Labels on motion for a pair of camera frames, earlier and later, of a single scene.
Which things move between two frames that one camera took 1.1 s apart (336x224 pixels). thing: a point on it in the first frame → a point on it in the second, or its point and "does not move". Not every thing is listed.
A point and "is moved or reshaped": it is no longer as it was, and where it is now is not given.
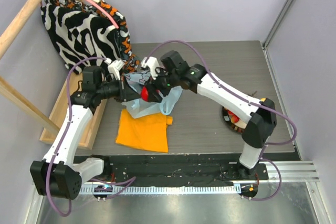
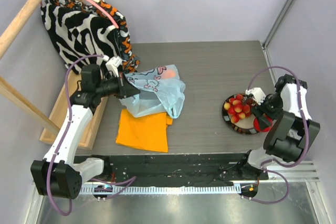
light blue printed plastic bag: (139, 107) is moved or reshaped
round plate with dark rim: (240, 126) does not move
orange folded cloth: (149, 131) does not move
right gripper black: (156, 87) → (260, 112)
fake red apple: (144, 94) is moved or reshaped
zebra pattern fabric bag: (84, 34) does not move
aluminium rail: (282, 172) does not move
